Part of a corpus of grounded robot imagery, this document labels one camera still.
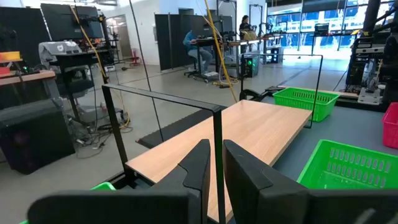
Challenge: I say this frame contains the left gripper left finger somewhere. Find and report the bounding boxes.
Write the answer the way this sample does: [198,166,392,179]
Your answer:
[152,139,212,224]

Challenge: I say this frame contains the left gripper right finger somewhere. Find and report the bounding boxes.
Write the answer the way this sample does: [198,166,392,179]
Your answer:
[223,139,309,224]

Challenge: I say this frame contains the green plastic slotted basket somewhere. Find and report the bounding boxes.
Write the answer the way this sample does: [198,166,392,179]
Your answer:
[297,139,398,191]
[18,182,118,224]
[272,87,340,123]

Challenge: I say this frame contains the red plastic slotted basket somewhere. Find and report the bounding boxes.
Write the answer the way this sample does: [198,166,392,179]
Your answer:
[381,101,398,150]

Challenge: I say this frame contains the black floor mat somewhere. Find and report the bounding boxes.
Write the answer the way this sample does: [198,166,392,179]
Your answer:
[136,107,226,149]

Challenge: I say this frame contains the computer tower with green light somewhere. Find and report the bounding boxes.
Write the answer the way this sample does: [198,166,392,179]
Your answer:
[243,53,261,78]

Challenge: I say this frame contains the red stool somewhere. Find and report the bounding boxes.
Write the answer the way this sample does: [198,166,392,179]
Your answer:
[129,47,142,67]

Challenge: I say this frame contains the person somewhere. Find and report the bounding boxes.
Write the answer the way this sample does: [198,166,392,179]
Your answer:
[182,29,214,75]
[238,14,258,43]

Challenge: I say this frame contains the black partition panels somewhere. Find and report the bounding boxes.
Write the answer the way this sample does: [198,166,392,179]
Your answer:
[154,12,234,73]

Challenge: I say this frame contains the long work desk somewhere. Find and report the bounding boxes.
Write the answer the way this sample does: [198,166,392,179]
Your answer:
[191,34,284,82]

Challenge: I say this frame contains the black mesh computer case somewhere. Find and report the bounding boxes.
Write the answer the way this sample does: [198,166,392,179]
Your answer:
[345,36,386,94]

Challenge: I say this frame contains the black computer tower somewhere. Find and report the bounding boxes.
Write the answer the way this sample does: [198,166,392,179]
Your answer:
[0,98,76,175]

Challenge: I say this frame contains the black standing desk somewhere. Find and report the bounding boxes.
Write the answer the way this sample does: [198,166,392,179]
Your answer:
[49,48,114,125]

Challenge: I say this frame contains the small black monitor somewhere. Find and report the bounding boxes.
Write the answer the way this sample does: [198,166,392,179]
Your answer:
[313,23,330,37]

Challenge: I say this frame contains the chair with grey cover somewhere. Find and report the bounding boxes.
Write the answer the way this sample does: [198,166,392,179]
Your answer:
[38,40,96,97]

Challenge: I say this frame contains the wooden desk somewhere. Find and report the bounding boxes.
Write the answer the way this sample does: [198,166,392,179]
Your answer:
[0,70,57,87]

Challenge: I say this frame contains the large black screen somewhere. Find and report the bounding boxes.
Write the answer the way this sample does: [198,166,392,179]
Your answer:
[40,2,104,42]

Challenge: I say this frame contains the yellow box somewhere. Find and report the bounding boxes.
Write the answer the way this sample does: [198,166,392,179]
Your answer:
[0,51,21,62]

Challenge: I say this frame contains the wooden shelf with black frame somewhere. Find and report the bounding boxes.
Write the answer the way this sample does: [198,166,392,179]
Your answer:
[101,53,324,224]

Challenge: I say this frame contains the yellow hanging cable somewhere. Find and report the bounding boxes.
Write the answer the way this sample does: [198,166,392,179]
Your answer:
[70,6,109,81]
[203,0,240,104]

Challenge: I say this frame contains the black hanging cable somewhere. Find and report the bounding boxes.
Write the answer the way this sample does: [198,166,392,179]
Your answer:
[128,0,165,142]

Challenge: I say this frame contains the black table frame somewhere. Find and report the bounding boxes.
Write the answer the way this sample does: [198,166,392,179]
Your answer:
[334,96,388,113]

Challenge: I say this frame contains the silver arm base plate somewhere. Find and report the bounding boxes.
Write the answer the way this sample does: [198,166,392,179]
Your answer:
[357,86,382,106]

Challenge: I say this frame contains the black wall panel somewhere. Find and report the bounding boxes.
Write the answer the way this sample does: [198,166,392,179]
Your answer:
[0,6,50,68]

